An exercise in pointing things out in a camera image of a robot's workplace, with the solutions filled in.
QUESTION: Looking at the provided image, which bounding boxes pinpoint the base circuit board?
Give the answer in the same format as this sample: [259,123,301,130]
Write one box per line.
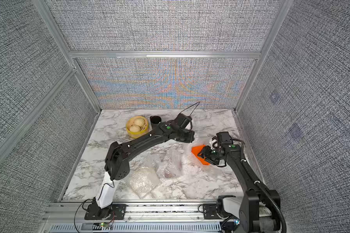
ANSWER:
[233,218,240,228]
[100,222,113,229]

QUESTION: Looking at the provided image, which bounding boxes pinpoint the upper steamed bun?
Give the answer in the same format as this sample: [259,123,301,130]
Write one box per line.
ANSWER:
[134,117,145,127]

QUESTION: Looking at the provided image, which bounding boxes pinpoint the bubble dark red plate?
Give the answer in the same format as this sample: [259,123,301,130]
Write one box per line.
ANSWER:
[152,148,182,179]

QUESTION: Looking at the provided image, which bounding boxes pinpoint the lower steamed bun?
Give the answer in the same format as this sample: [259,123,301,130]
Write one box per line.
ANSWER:
[129,125,141,133]

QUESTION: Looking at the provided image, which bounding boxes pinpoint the bubble wrapped white plate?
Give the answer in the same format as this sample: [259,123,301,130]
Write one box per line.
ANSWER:
[128,167,161,199]

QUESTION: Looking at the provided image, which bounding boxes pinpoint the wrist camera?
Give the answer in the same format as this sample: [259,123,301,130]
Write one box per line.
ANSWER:
[174,113,193,130]
[212,132,233,149]

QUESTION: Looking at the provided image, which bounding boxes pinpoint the left base circuit board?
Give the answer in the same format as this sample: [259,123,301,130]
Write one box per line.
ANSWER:
[100,222,113,229]

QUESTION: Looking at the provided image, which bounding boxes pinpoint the bubble wrap around orange plate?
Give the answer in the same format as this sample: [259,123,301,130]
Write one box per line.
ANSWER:
[179,137,241,195]

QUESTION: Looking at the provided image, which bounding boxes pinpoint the left camera cable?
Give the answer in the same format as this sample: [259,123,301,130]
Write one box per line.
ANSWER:
[177,101,201,117]

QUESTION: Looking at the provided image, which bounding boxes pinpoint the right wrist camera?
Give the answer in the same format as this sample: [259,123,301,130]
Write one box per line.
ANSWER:
[212,132,233,149]

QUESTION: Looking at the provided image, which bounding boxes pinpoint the yellow bamboo steamer basket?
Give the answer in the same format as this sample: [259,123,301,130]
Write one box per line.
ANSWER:
[125,116,150,138]

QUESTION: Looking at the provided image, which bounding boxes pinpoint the aluminium front rail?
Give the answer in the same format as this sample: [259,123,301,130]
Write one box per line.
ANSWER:
[42,200,223,223]

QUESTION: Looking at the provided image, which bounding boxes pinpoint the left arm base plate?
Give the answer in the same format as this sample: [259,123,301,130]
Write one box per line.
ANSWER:
[84,203,127,220]

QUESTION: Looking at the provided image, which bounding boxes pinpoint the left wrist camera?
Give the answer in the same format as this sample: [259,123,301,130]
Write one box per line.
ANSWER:
[174,113,193,130]

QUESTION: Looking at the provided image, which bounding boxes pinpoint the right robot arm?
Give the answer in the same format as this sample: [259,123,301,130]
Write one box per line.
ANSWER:
[197,144,287,233]

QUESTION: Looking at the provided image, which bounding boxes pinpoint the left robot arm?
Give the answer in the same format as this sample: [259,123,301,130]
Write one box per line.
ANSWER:
[95,120,195,209]

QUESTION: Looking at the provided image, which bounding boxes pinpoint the black cup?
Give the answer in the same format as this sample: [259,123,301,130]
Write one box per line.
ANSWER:
[150,116,162,129]

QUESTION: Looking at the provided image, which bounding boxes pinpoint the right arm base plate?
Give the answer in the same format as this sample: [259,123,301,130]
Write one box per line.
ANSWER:
[201,203,223,220]

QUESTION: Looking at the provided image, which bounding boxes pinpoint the right base circuit board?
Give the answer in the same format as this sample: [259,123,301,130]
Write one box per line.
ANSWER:
[233,218,240,228]

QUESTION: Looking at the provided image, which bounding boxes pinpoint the right corrugated cable conduit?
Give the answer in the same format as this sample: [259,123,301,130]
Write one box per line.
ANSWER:
[240,158,287,233]

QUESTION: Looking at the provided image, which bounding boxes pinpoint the steamed bun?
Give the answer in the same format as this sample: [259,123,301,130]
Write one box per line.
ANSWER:
[134,117,145,127]
[129,125,141,133]

